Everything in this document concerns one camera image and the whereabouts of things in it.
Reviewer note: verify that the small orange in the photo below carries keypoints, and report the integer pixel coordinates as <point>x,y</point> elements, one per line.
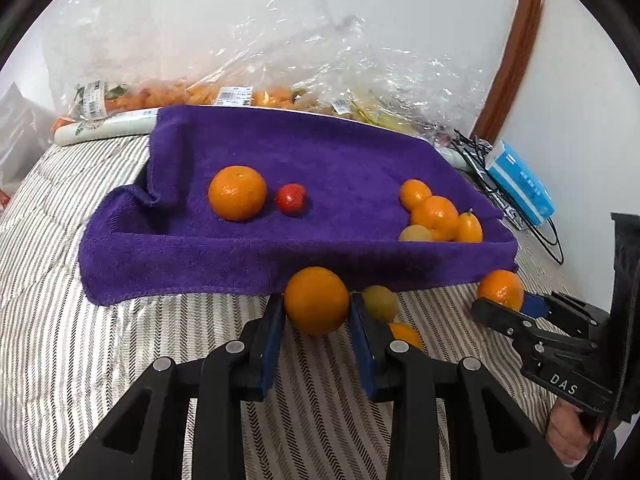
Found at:
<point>415,194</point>

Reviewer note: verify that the yellow-green fruit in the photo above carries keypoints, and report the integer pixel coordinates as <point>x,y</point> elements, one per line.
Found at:
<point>380,302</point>
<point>415,234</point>

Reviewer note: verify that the purple towel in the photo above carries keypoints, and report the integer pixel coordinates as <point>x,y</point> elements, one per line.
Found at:
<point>325,160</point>

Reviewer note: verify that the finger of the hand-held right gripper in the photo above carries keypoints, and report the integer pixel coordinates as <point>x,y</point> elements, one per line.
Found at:
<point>505,317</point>
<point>535,306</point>

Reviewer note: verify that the striped bedding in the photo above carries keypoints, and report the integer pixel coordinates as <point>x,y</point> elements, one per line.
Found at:
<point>75,360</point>

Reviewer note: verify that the clear bag of yellow fruit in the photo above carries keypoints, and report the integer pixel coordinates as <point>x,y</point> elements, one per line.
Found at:
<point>380,115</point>

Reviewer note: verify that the person's right hand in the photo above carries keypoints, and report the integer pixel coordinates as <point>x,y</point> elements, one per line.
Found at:
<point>567,435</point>

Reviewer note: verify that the red strawberry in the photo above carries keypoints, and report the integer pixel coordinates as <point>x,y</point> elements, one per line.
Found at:
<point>291,199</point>

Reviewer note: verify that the large orange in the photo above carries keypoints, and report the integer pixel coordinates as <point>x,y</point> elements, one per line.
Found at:
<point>236,193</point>
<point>316,302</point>

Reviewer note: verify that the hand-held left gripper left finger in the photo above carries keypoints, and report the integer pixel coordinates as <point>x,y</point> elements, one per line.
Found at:
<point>272,345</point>

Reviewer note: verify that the clear bag of oranges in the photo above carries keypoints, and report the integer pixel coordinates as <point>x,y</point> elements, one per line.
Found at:
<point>270,96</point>
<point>100,95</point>

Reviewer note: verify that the wooden door frame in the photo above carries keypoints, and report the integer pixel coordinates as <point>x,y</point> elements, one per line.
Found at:
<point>515,60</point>

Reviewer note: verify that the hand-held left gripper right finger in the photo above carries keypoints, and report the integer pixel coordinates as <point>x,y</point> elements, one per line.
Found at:
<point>362,350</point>

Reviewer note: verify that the oval kumquat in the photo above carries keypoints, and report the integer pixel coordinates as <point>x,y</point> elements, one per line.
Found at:
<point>469,228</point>

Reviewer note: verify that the blue tissue box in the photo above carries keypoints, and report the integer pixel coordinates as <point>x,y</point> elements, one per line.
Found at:
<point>520,180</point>

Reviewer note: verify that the white plastic bag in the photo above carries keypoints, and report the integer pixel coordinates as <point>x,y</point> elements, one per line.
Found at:
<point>20,135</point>

